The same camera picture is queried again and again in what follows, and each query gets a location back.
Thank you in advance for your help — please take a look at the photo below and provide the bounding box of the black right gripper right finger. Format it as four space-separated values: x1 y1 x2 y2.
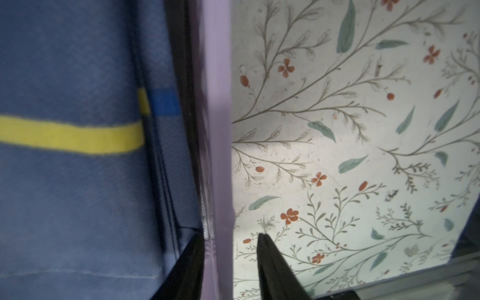
257 233 311 300

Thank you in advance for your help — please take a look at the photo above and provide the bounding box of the purple plastic basket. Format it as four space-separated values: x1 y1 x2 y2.
189 1 235 300

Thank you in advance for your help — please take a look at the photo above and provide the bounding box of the navy blue pillowcase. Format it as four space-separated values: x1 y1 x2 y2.
1 1 201 300

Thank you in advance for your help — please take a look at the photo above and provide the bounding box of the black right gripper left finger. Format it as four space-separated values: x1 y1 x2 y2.
151 232 205 300

